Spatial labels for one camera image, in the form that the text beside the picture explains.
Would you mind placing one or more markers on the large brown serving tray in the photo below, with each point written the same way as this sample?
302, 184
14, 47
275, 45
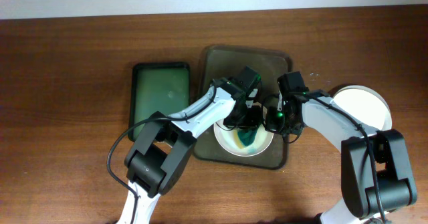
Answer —
225, 61

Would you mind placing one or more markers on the dark green water tray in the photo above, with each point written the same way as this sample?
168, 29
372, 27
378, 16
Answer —
163, 87

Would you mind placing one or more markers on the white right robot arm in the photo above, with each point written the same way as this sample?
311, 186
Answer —
376, 173

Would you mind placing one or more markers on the white plate pink rim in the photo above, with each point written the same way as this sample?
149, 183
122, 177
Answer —
227, 138

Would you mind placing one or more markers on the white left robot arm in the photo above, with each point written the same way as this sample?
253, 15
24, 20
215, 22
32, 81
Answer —
161, 152

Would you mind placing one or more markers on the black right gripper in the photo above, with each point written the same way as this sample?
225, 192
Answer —
271, 125

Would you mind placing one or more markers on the green yellow sponge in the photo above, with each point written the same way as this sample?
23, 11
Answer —
246, 136

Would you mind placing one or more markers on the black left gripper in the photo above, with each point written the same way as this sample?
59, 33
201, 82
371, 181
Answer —
237, 124

